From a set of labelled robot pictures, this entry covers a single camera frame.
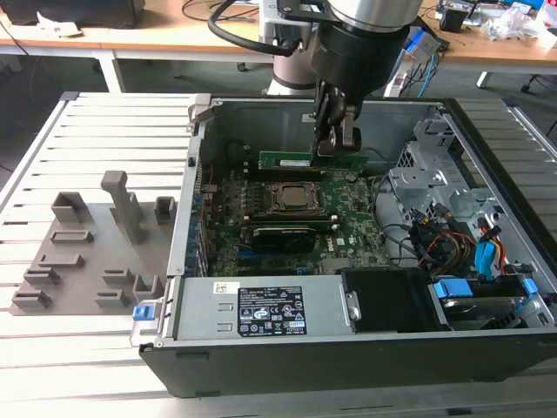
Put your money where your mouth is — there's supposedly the green RAM stick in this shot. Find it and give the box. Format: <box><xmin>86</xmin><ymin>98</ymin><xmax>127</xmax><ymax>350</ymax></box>
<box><xmin>258</xmin><ymin>149</ymin><xmax>368</xmax><ymax>172</ymax></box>

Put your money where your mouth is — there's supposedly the black RAM slot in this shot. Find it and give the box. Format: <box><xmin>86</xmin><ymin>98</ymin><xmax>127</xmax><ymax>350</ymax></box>
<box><xmin>241</xmin><ymin>220</ymin><xmax>341</xmax><ymax>232</ymax></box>
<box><xmin>245</xmin><ymin>170</ymin><xmax>327</xmax><ymax>181</ymax></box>
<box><xmin>242</xmin><ymin>211</ymin><xmax>340</xmax><ymax>223</ymax></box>

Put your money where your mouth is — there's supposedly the wooden desk with white legs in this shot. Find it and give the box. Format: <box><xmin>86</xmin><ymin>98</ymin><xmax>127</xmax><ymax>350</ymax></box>
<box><xmin>0</xmin><ymin>17</ymin><xmax>275</xmax><ymax>93</ymax></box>

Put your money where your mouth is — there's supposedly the wooden desk with cables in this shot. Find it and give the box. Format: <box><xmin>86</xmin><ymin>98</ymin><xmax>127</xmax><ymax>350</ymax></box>
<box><xmin>402</xmin><ymin>24</ymin><xmax>557</xmax><ymax>91</ymax></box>

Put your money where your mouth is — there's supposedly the hard disk in blue carrier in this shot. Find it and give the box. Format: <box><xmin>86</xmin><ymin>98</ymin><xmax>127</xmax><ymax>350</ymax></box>
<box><xmin>427</xmin><ymin>277</ymin><xmax>540</xmax><ymax>333</ymax></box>

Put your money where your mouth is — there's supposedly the black fan shroud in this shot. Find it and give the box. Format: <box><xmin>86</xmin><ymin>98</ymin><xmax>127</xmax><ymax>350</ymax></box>
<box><xmin>339</xmin><ymin>268</ymin><xmax>450</xmax><ymax>334</ymax></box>

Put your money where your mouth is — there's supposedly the metal drive cage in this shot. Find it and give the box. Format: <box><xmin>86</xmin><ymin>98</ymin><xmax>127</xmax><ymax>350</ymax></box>
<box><xmin>386</xmin><ymin>116</ymin><xmax>502</xmax><ymax>230</ymax></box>

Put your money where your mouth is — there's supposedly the red yellow wire bundle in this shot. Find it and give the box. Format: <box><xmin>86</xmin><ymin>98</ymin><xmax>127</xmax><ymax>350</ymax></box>
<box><xmin>416</xmin><ymin>229</ymin><xmax>480</xmax><ymax>267</ymax></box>

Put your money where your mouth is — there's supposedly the clear plastic bag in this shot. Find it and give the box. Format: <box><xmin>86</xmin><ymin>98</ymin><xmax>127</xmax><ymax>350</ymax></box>
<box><xmin>481</xmin><ymin>1</ymin><xmax>546</xmax><ymax>43</ymax></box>

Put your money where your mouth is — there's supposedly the blue flat data wire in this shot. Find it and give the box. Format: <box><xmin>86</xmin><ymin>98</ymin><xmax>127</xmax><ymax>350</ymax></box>
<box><xmin>475</xmin><ymin>240</ymin><xmax>500</xmax><ymax>282</ymax></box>

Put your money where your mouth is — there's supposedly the grey power supply with label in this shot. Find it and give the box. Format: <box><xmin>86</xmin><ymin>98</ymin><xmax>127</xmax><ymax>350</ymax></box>
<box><xmin>172</xmin><ymin>275</ymin><xmax>350</xmax><ymax>341</ymax></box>

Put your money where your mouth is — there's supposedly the grey parts rack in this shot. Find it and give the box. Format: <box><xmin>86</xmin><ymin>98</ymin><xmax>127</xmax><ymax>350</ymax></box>
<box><xmin>8</xmin><ymin>170</ymin><xmax>180</xmax><ymax>319</ymax></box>

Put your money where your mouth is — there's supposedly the black open PC case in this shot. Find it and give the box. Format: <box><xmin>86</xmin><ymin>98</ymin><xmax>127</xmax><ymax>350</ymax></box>
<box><xmin>138</xmin><ymin>93</ymin><xmax>557</xmax><ymax>400</ymax></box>

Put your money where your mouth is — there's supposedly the white power strip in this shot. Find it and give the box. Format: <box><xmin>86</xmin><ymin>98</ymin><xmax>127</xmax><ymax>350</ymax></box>
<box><xmin>382</xmin><ymin>71</ymin><xmax>409</xmax><ymax>98</ymax></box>

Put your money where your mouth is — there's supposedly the thick black camera cable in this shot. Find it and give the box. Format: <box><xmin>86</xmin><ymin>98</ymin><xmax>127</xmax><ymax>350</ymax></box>
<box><xmin>207</xmin><ymin>0</ymin><xmax>306</xmax><ymax>58</ymax></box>

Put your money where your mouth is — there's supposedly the green motherboard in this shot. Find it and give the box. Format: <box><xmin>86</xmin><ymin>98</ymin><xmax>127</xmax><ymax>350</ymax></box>
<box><xmin>191</xmin><ymin>160</ymin><xmax>393</xmax><ymax>278</ymax></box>

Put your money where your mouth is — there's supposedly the silver CPU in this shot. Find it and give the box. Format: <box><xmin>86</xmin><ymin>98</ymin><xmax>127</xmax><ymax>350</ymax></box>
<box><xmin>278</xmin><ymin>185</ymin><xmax>312</xmax><ymax>208</ymax></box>

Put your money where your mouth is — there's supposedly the black graphics card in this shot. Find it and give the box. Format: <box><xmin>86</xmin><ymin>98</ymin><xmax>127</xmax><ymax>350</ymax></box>
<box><xmin>251</xmin><ymin>225</ymin><xmax>317</xmax><ymax>255</ymax></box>

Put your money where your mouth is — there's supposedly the black box on desk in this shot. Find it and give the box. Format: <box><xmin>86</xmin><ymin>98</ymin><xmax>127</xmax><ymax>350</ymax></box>
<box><xmin>3</xmin><ymin>0</ymin><xmax>147</xmax><ymax>30</ymax></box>

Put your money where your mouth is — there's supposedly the crumpled white paper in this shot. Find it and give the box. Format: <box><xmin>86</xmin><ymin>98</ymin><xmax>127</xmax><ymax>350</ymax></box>
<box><xmin>36</xmin><ymin>10</ymin><xmax>84</xmax><ymax>38</ymax></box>

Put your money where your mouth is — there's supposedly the blue hanging cable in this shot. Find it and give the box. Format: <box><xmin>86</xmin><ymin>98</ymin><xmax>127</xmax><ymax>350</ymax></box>
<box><xmin>418</xmin><ymin>47</ymin><xmax>441</xmax><ymax>99</ymax></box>

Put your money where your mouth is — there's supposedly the CPU socket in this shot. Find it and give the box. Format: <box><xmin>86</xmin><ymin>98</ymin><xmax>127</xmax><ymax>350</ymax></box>
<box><xmin>264</xmin><ymin>180</ymin><xmax>328</xmax><ymax>215</ymax></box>

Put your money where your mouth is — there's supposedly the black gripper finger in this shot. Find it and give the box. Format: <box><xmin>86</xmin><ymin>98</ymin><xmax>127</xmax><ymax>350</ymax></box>
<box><xmin>312</xmin><ymin>82</ymin><xmax>339</xmax><ymax>157</ymax></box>
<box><xmin>338</xmin><ymin>103</ymin><xmax>364</xmax><ymax>154</ymax></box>

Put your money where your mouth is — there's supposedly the small black device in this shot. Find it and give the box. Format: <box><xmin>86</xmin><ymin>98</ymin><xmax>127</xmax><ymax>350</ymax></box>
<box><xmin>438</xmin><ymin>5</ymin><xmax>470</xmax><ymax>32</ymax></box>

